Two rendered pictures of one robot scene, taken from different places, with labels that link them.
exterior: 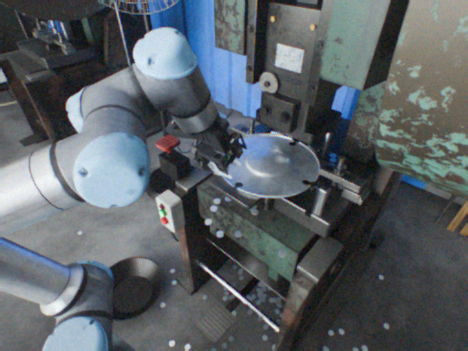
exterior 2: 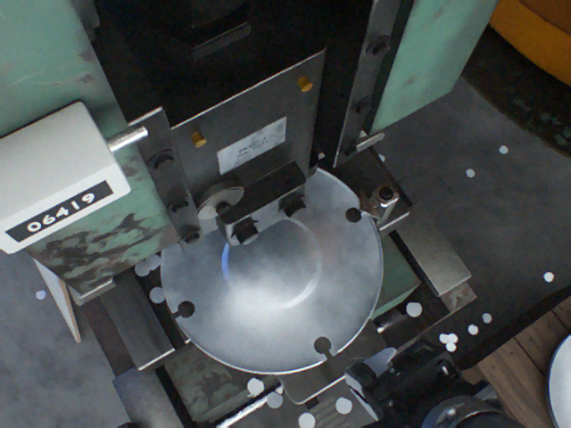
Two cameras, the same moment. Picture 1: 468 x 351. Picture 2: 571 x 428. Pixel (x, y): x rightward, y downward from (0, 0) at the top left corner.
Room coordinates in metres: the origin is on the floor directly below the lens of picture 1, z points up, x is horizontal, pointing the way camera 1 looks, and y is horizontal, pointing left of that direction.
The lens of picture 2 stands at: (0.60, 0.10, 1.63)
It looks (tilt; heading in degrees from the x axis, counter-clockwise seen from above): 72 degrees down; 284
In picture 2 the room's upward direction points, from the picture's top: 4 degrees clockwise
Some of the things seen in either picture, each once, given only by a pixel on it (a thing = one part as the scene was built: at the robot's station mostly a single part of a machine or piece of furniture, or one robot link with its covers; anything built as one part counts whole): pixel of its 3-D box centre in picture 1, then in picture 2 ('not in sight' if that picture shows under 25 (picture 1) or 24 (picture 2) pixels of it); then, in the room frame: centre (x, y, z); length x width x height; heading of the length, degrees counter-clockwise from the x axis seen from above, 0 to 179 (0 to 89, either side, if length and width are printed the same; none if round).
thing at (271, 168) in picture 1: (268, 162); (272, 259); (0.67, -0.11, 0.78); 0.29 x 0.29 x 0.01
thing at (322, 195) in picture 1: (321, 198); (381, 204); (0.55, -0.24, 0.75); 0.03 x 0.03 x 0.10; 48
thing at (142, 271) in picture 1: (131, 289); not in sight; (0.68, 0.46, 0.04); 0.30 x 0.30 x 0.07
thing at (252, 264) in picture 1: (278, 236); not in sight; (0.77, -0.20, 0.31); 0.43 x 0.42 x 0.01; 48
